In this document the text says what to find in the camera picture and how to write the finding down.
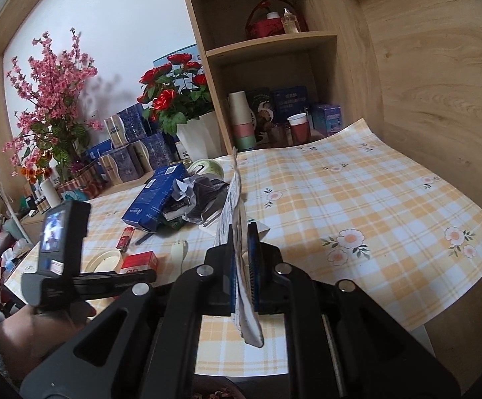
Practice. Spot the red tube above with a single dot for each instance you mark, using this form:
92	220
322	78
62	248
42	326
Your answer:
126	239

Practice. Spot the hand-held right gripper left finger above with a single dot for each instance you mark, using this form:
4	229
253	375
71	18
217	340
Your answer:
233	282

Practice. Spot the blue carton box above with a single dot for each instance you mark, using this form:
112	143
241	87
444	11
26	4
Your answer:
153	199

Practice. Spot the person's left hand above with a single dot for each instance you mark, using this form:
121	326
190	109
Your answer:
37	332

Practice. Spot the black pen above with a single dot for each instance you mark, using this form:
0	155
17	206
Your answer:
143	237

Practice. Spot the woven planter box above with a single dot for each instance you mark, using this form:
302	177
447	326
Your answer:
83	181

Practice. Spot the white printed packet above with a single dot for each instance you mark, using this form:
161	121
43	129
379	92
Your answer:
232	216

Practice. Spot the white round lid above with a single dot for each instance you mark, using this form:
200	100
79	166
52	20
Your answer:
103	262

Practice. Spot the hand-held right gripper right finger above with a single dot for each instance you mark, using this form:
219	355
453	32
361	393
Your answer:
253	266

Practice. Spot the stack of blue gift boxes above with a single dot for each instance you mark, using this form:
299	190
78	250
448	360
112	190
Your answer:
130	126

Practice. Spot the red paper cup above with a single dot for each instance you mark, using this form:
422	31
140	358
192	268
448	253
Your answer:
298	131

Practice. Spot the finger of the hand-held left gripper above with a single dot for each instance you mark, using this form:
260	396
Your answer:
116	280

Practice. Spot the crumpled grey white paper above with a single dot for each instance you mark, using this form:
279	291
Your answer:
199	195

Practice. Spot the row of small dark bottles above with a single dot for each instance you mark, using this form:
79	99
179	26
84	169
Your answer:
37	204

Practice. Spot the white plastic spoon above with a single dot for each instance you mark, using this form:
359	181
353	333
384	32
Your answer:
179	255

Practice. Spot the green packet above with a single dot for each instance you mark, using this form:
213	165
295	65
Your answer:
174	222

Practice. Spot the pink blossom flower plant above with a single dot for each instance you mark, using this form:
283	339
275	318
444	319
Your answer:
53	91

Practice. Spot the stack of pastel paper cups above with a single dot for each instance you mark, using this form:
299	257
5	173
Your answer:
241	120

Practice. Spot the white round plastic cup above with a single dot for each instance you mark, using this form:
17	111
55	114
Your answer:
207	170

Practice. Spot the yellow plaid floral tablecloth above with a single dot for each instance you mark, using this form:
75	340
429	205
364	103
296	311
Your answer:
349	199

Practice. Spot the red rose plant white pot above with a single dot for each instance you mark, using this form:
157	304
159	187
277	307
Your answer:
197	137

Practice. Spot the clear glass bottle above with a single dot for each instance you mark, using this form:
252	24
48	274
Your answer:
290	23

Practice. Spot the orange flower bunch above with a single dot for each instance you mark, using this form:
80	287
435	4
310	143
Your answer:
35	173

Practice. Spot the brown paper cup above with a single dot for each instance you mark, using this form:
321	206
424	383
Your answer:
276	137

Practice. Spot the light blue small box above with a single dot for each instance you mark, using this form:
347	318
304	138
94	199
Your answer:
327	120

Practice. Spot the wooden shelf cabinet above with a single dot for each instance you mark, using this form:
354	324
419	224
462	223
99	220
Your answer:
432	91

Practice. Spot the red small box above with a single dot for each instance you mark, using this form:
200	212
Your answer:
139	262

